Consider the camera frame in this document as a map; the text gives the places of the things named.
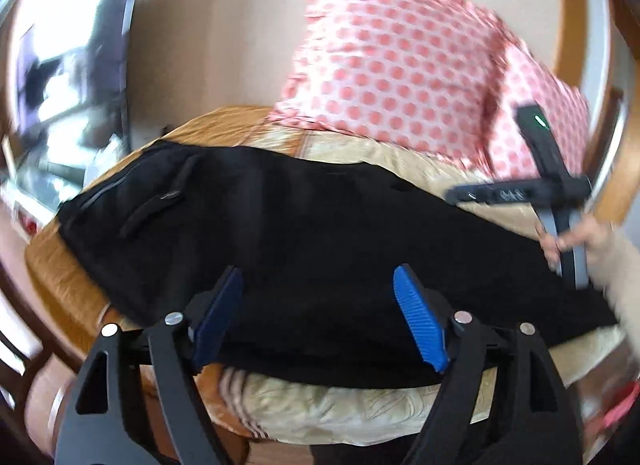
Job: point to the pink cloth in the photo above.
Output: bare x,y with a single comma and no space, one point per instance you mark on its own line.
610,412

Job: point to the small pink polka dot pillow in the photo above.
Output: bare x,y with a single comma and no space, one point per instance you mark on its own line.
530,115

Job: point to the dark framed television screen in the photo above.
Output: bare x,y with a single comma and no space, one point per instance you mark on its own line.
70,80

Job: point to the wooden bed frame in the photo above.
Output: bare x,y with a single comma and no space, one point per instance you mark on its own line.
607,155

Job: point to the large pink polka dot pillow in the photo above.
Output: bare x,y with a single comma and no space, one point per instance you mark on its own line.
390,55

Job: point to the black pants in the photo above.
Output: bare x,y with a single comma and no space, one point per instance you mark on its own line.
310,240

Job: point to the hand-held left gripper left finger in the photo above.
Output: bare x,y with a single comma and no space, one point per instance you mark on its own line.
219,317

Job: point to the golden patterned bedspread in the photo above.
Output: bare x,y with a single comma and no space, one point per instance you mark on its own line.
350,410

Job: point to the person's right forearm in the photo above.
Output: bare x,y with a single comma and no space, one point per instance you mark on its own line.
625,280

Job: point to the person's right hand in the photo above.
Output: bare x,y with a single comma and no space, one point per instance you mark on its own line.
595,240

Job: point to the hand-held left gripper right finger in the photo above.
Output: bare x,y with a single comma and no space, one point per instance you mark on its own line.
419,320

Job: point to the dark wooden chair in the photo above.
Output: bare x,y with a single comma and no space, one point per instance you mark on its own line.
20,345

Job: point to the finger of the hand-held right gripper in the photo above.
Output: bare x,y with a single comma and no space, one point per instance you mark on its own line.
492,193

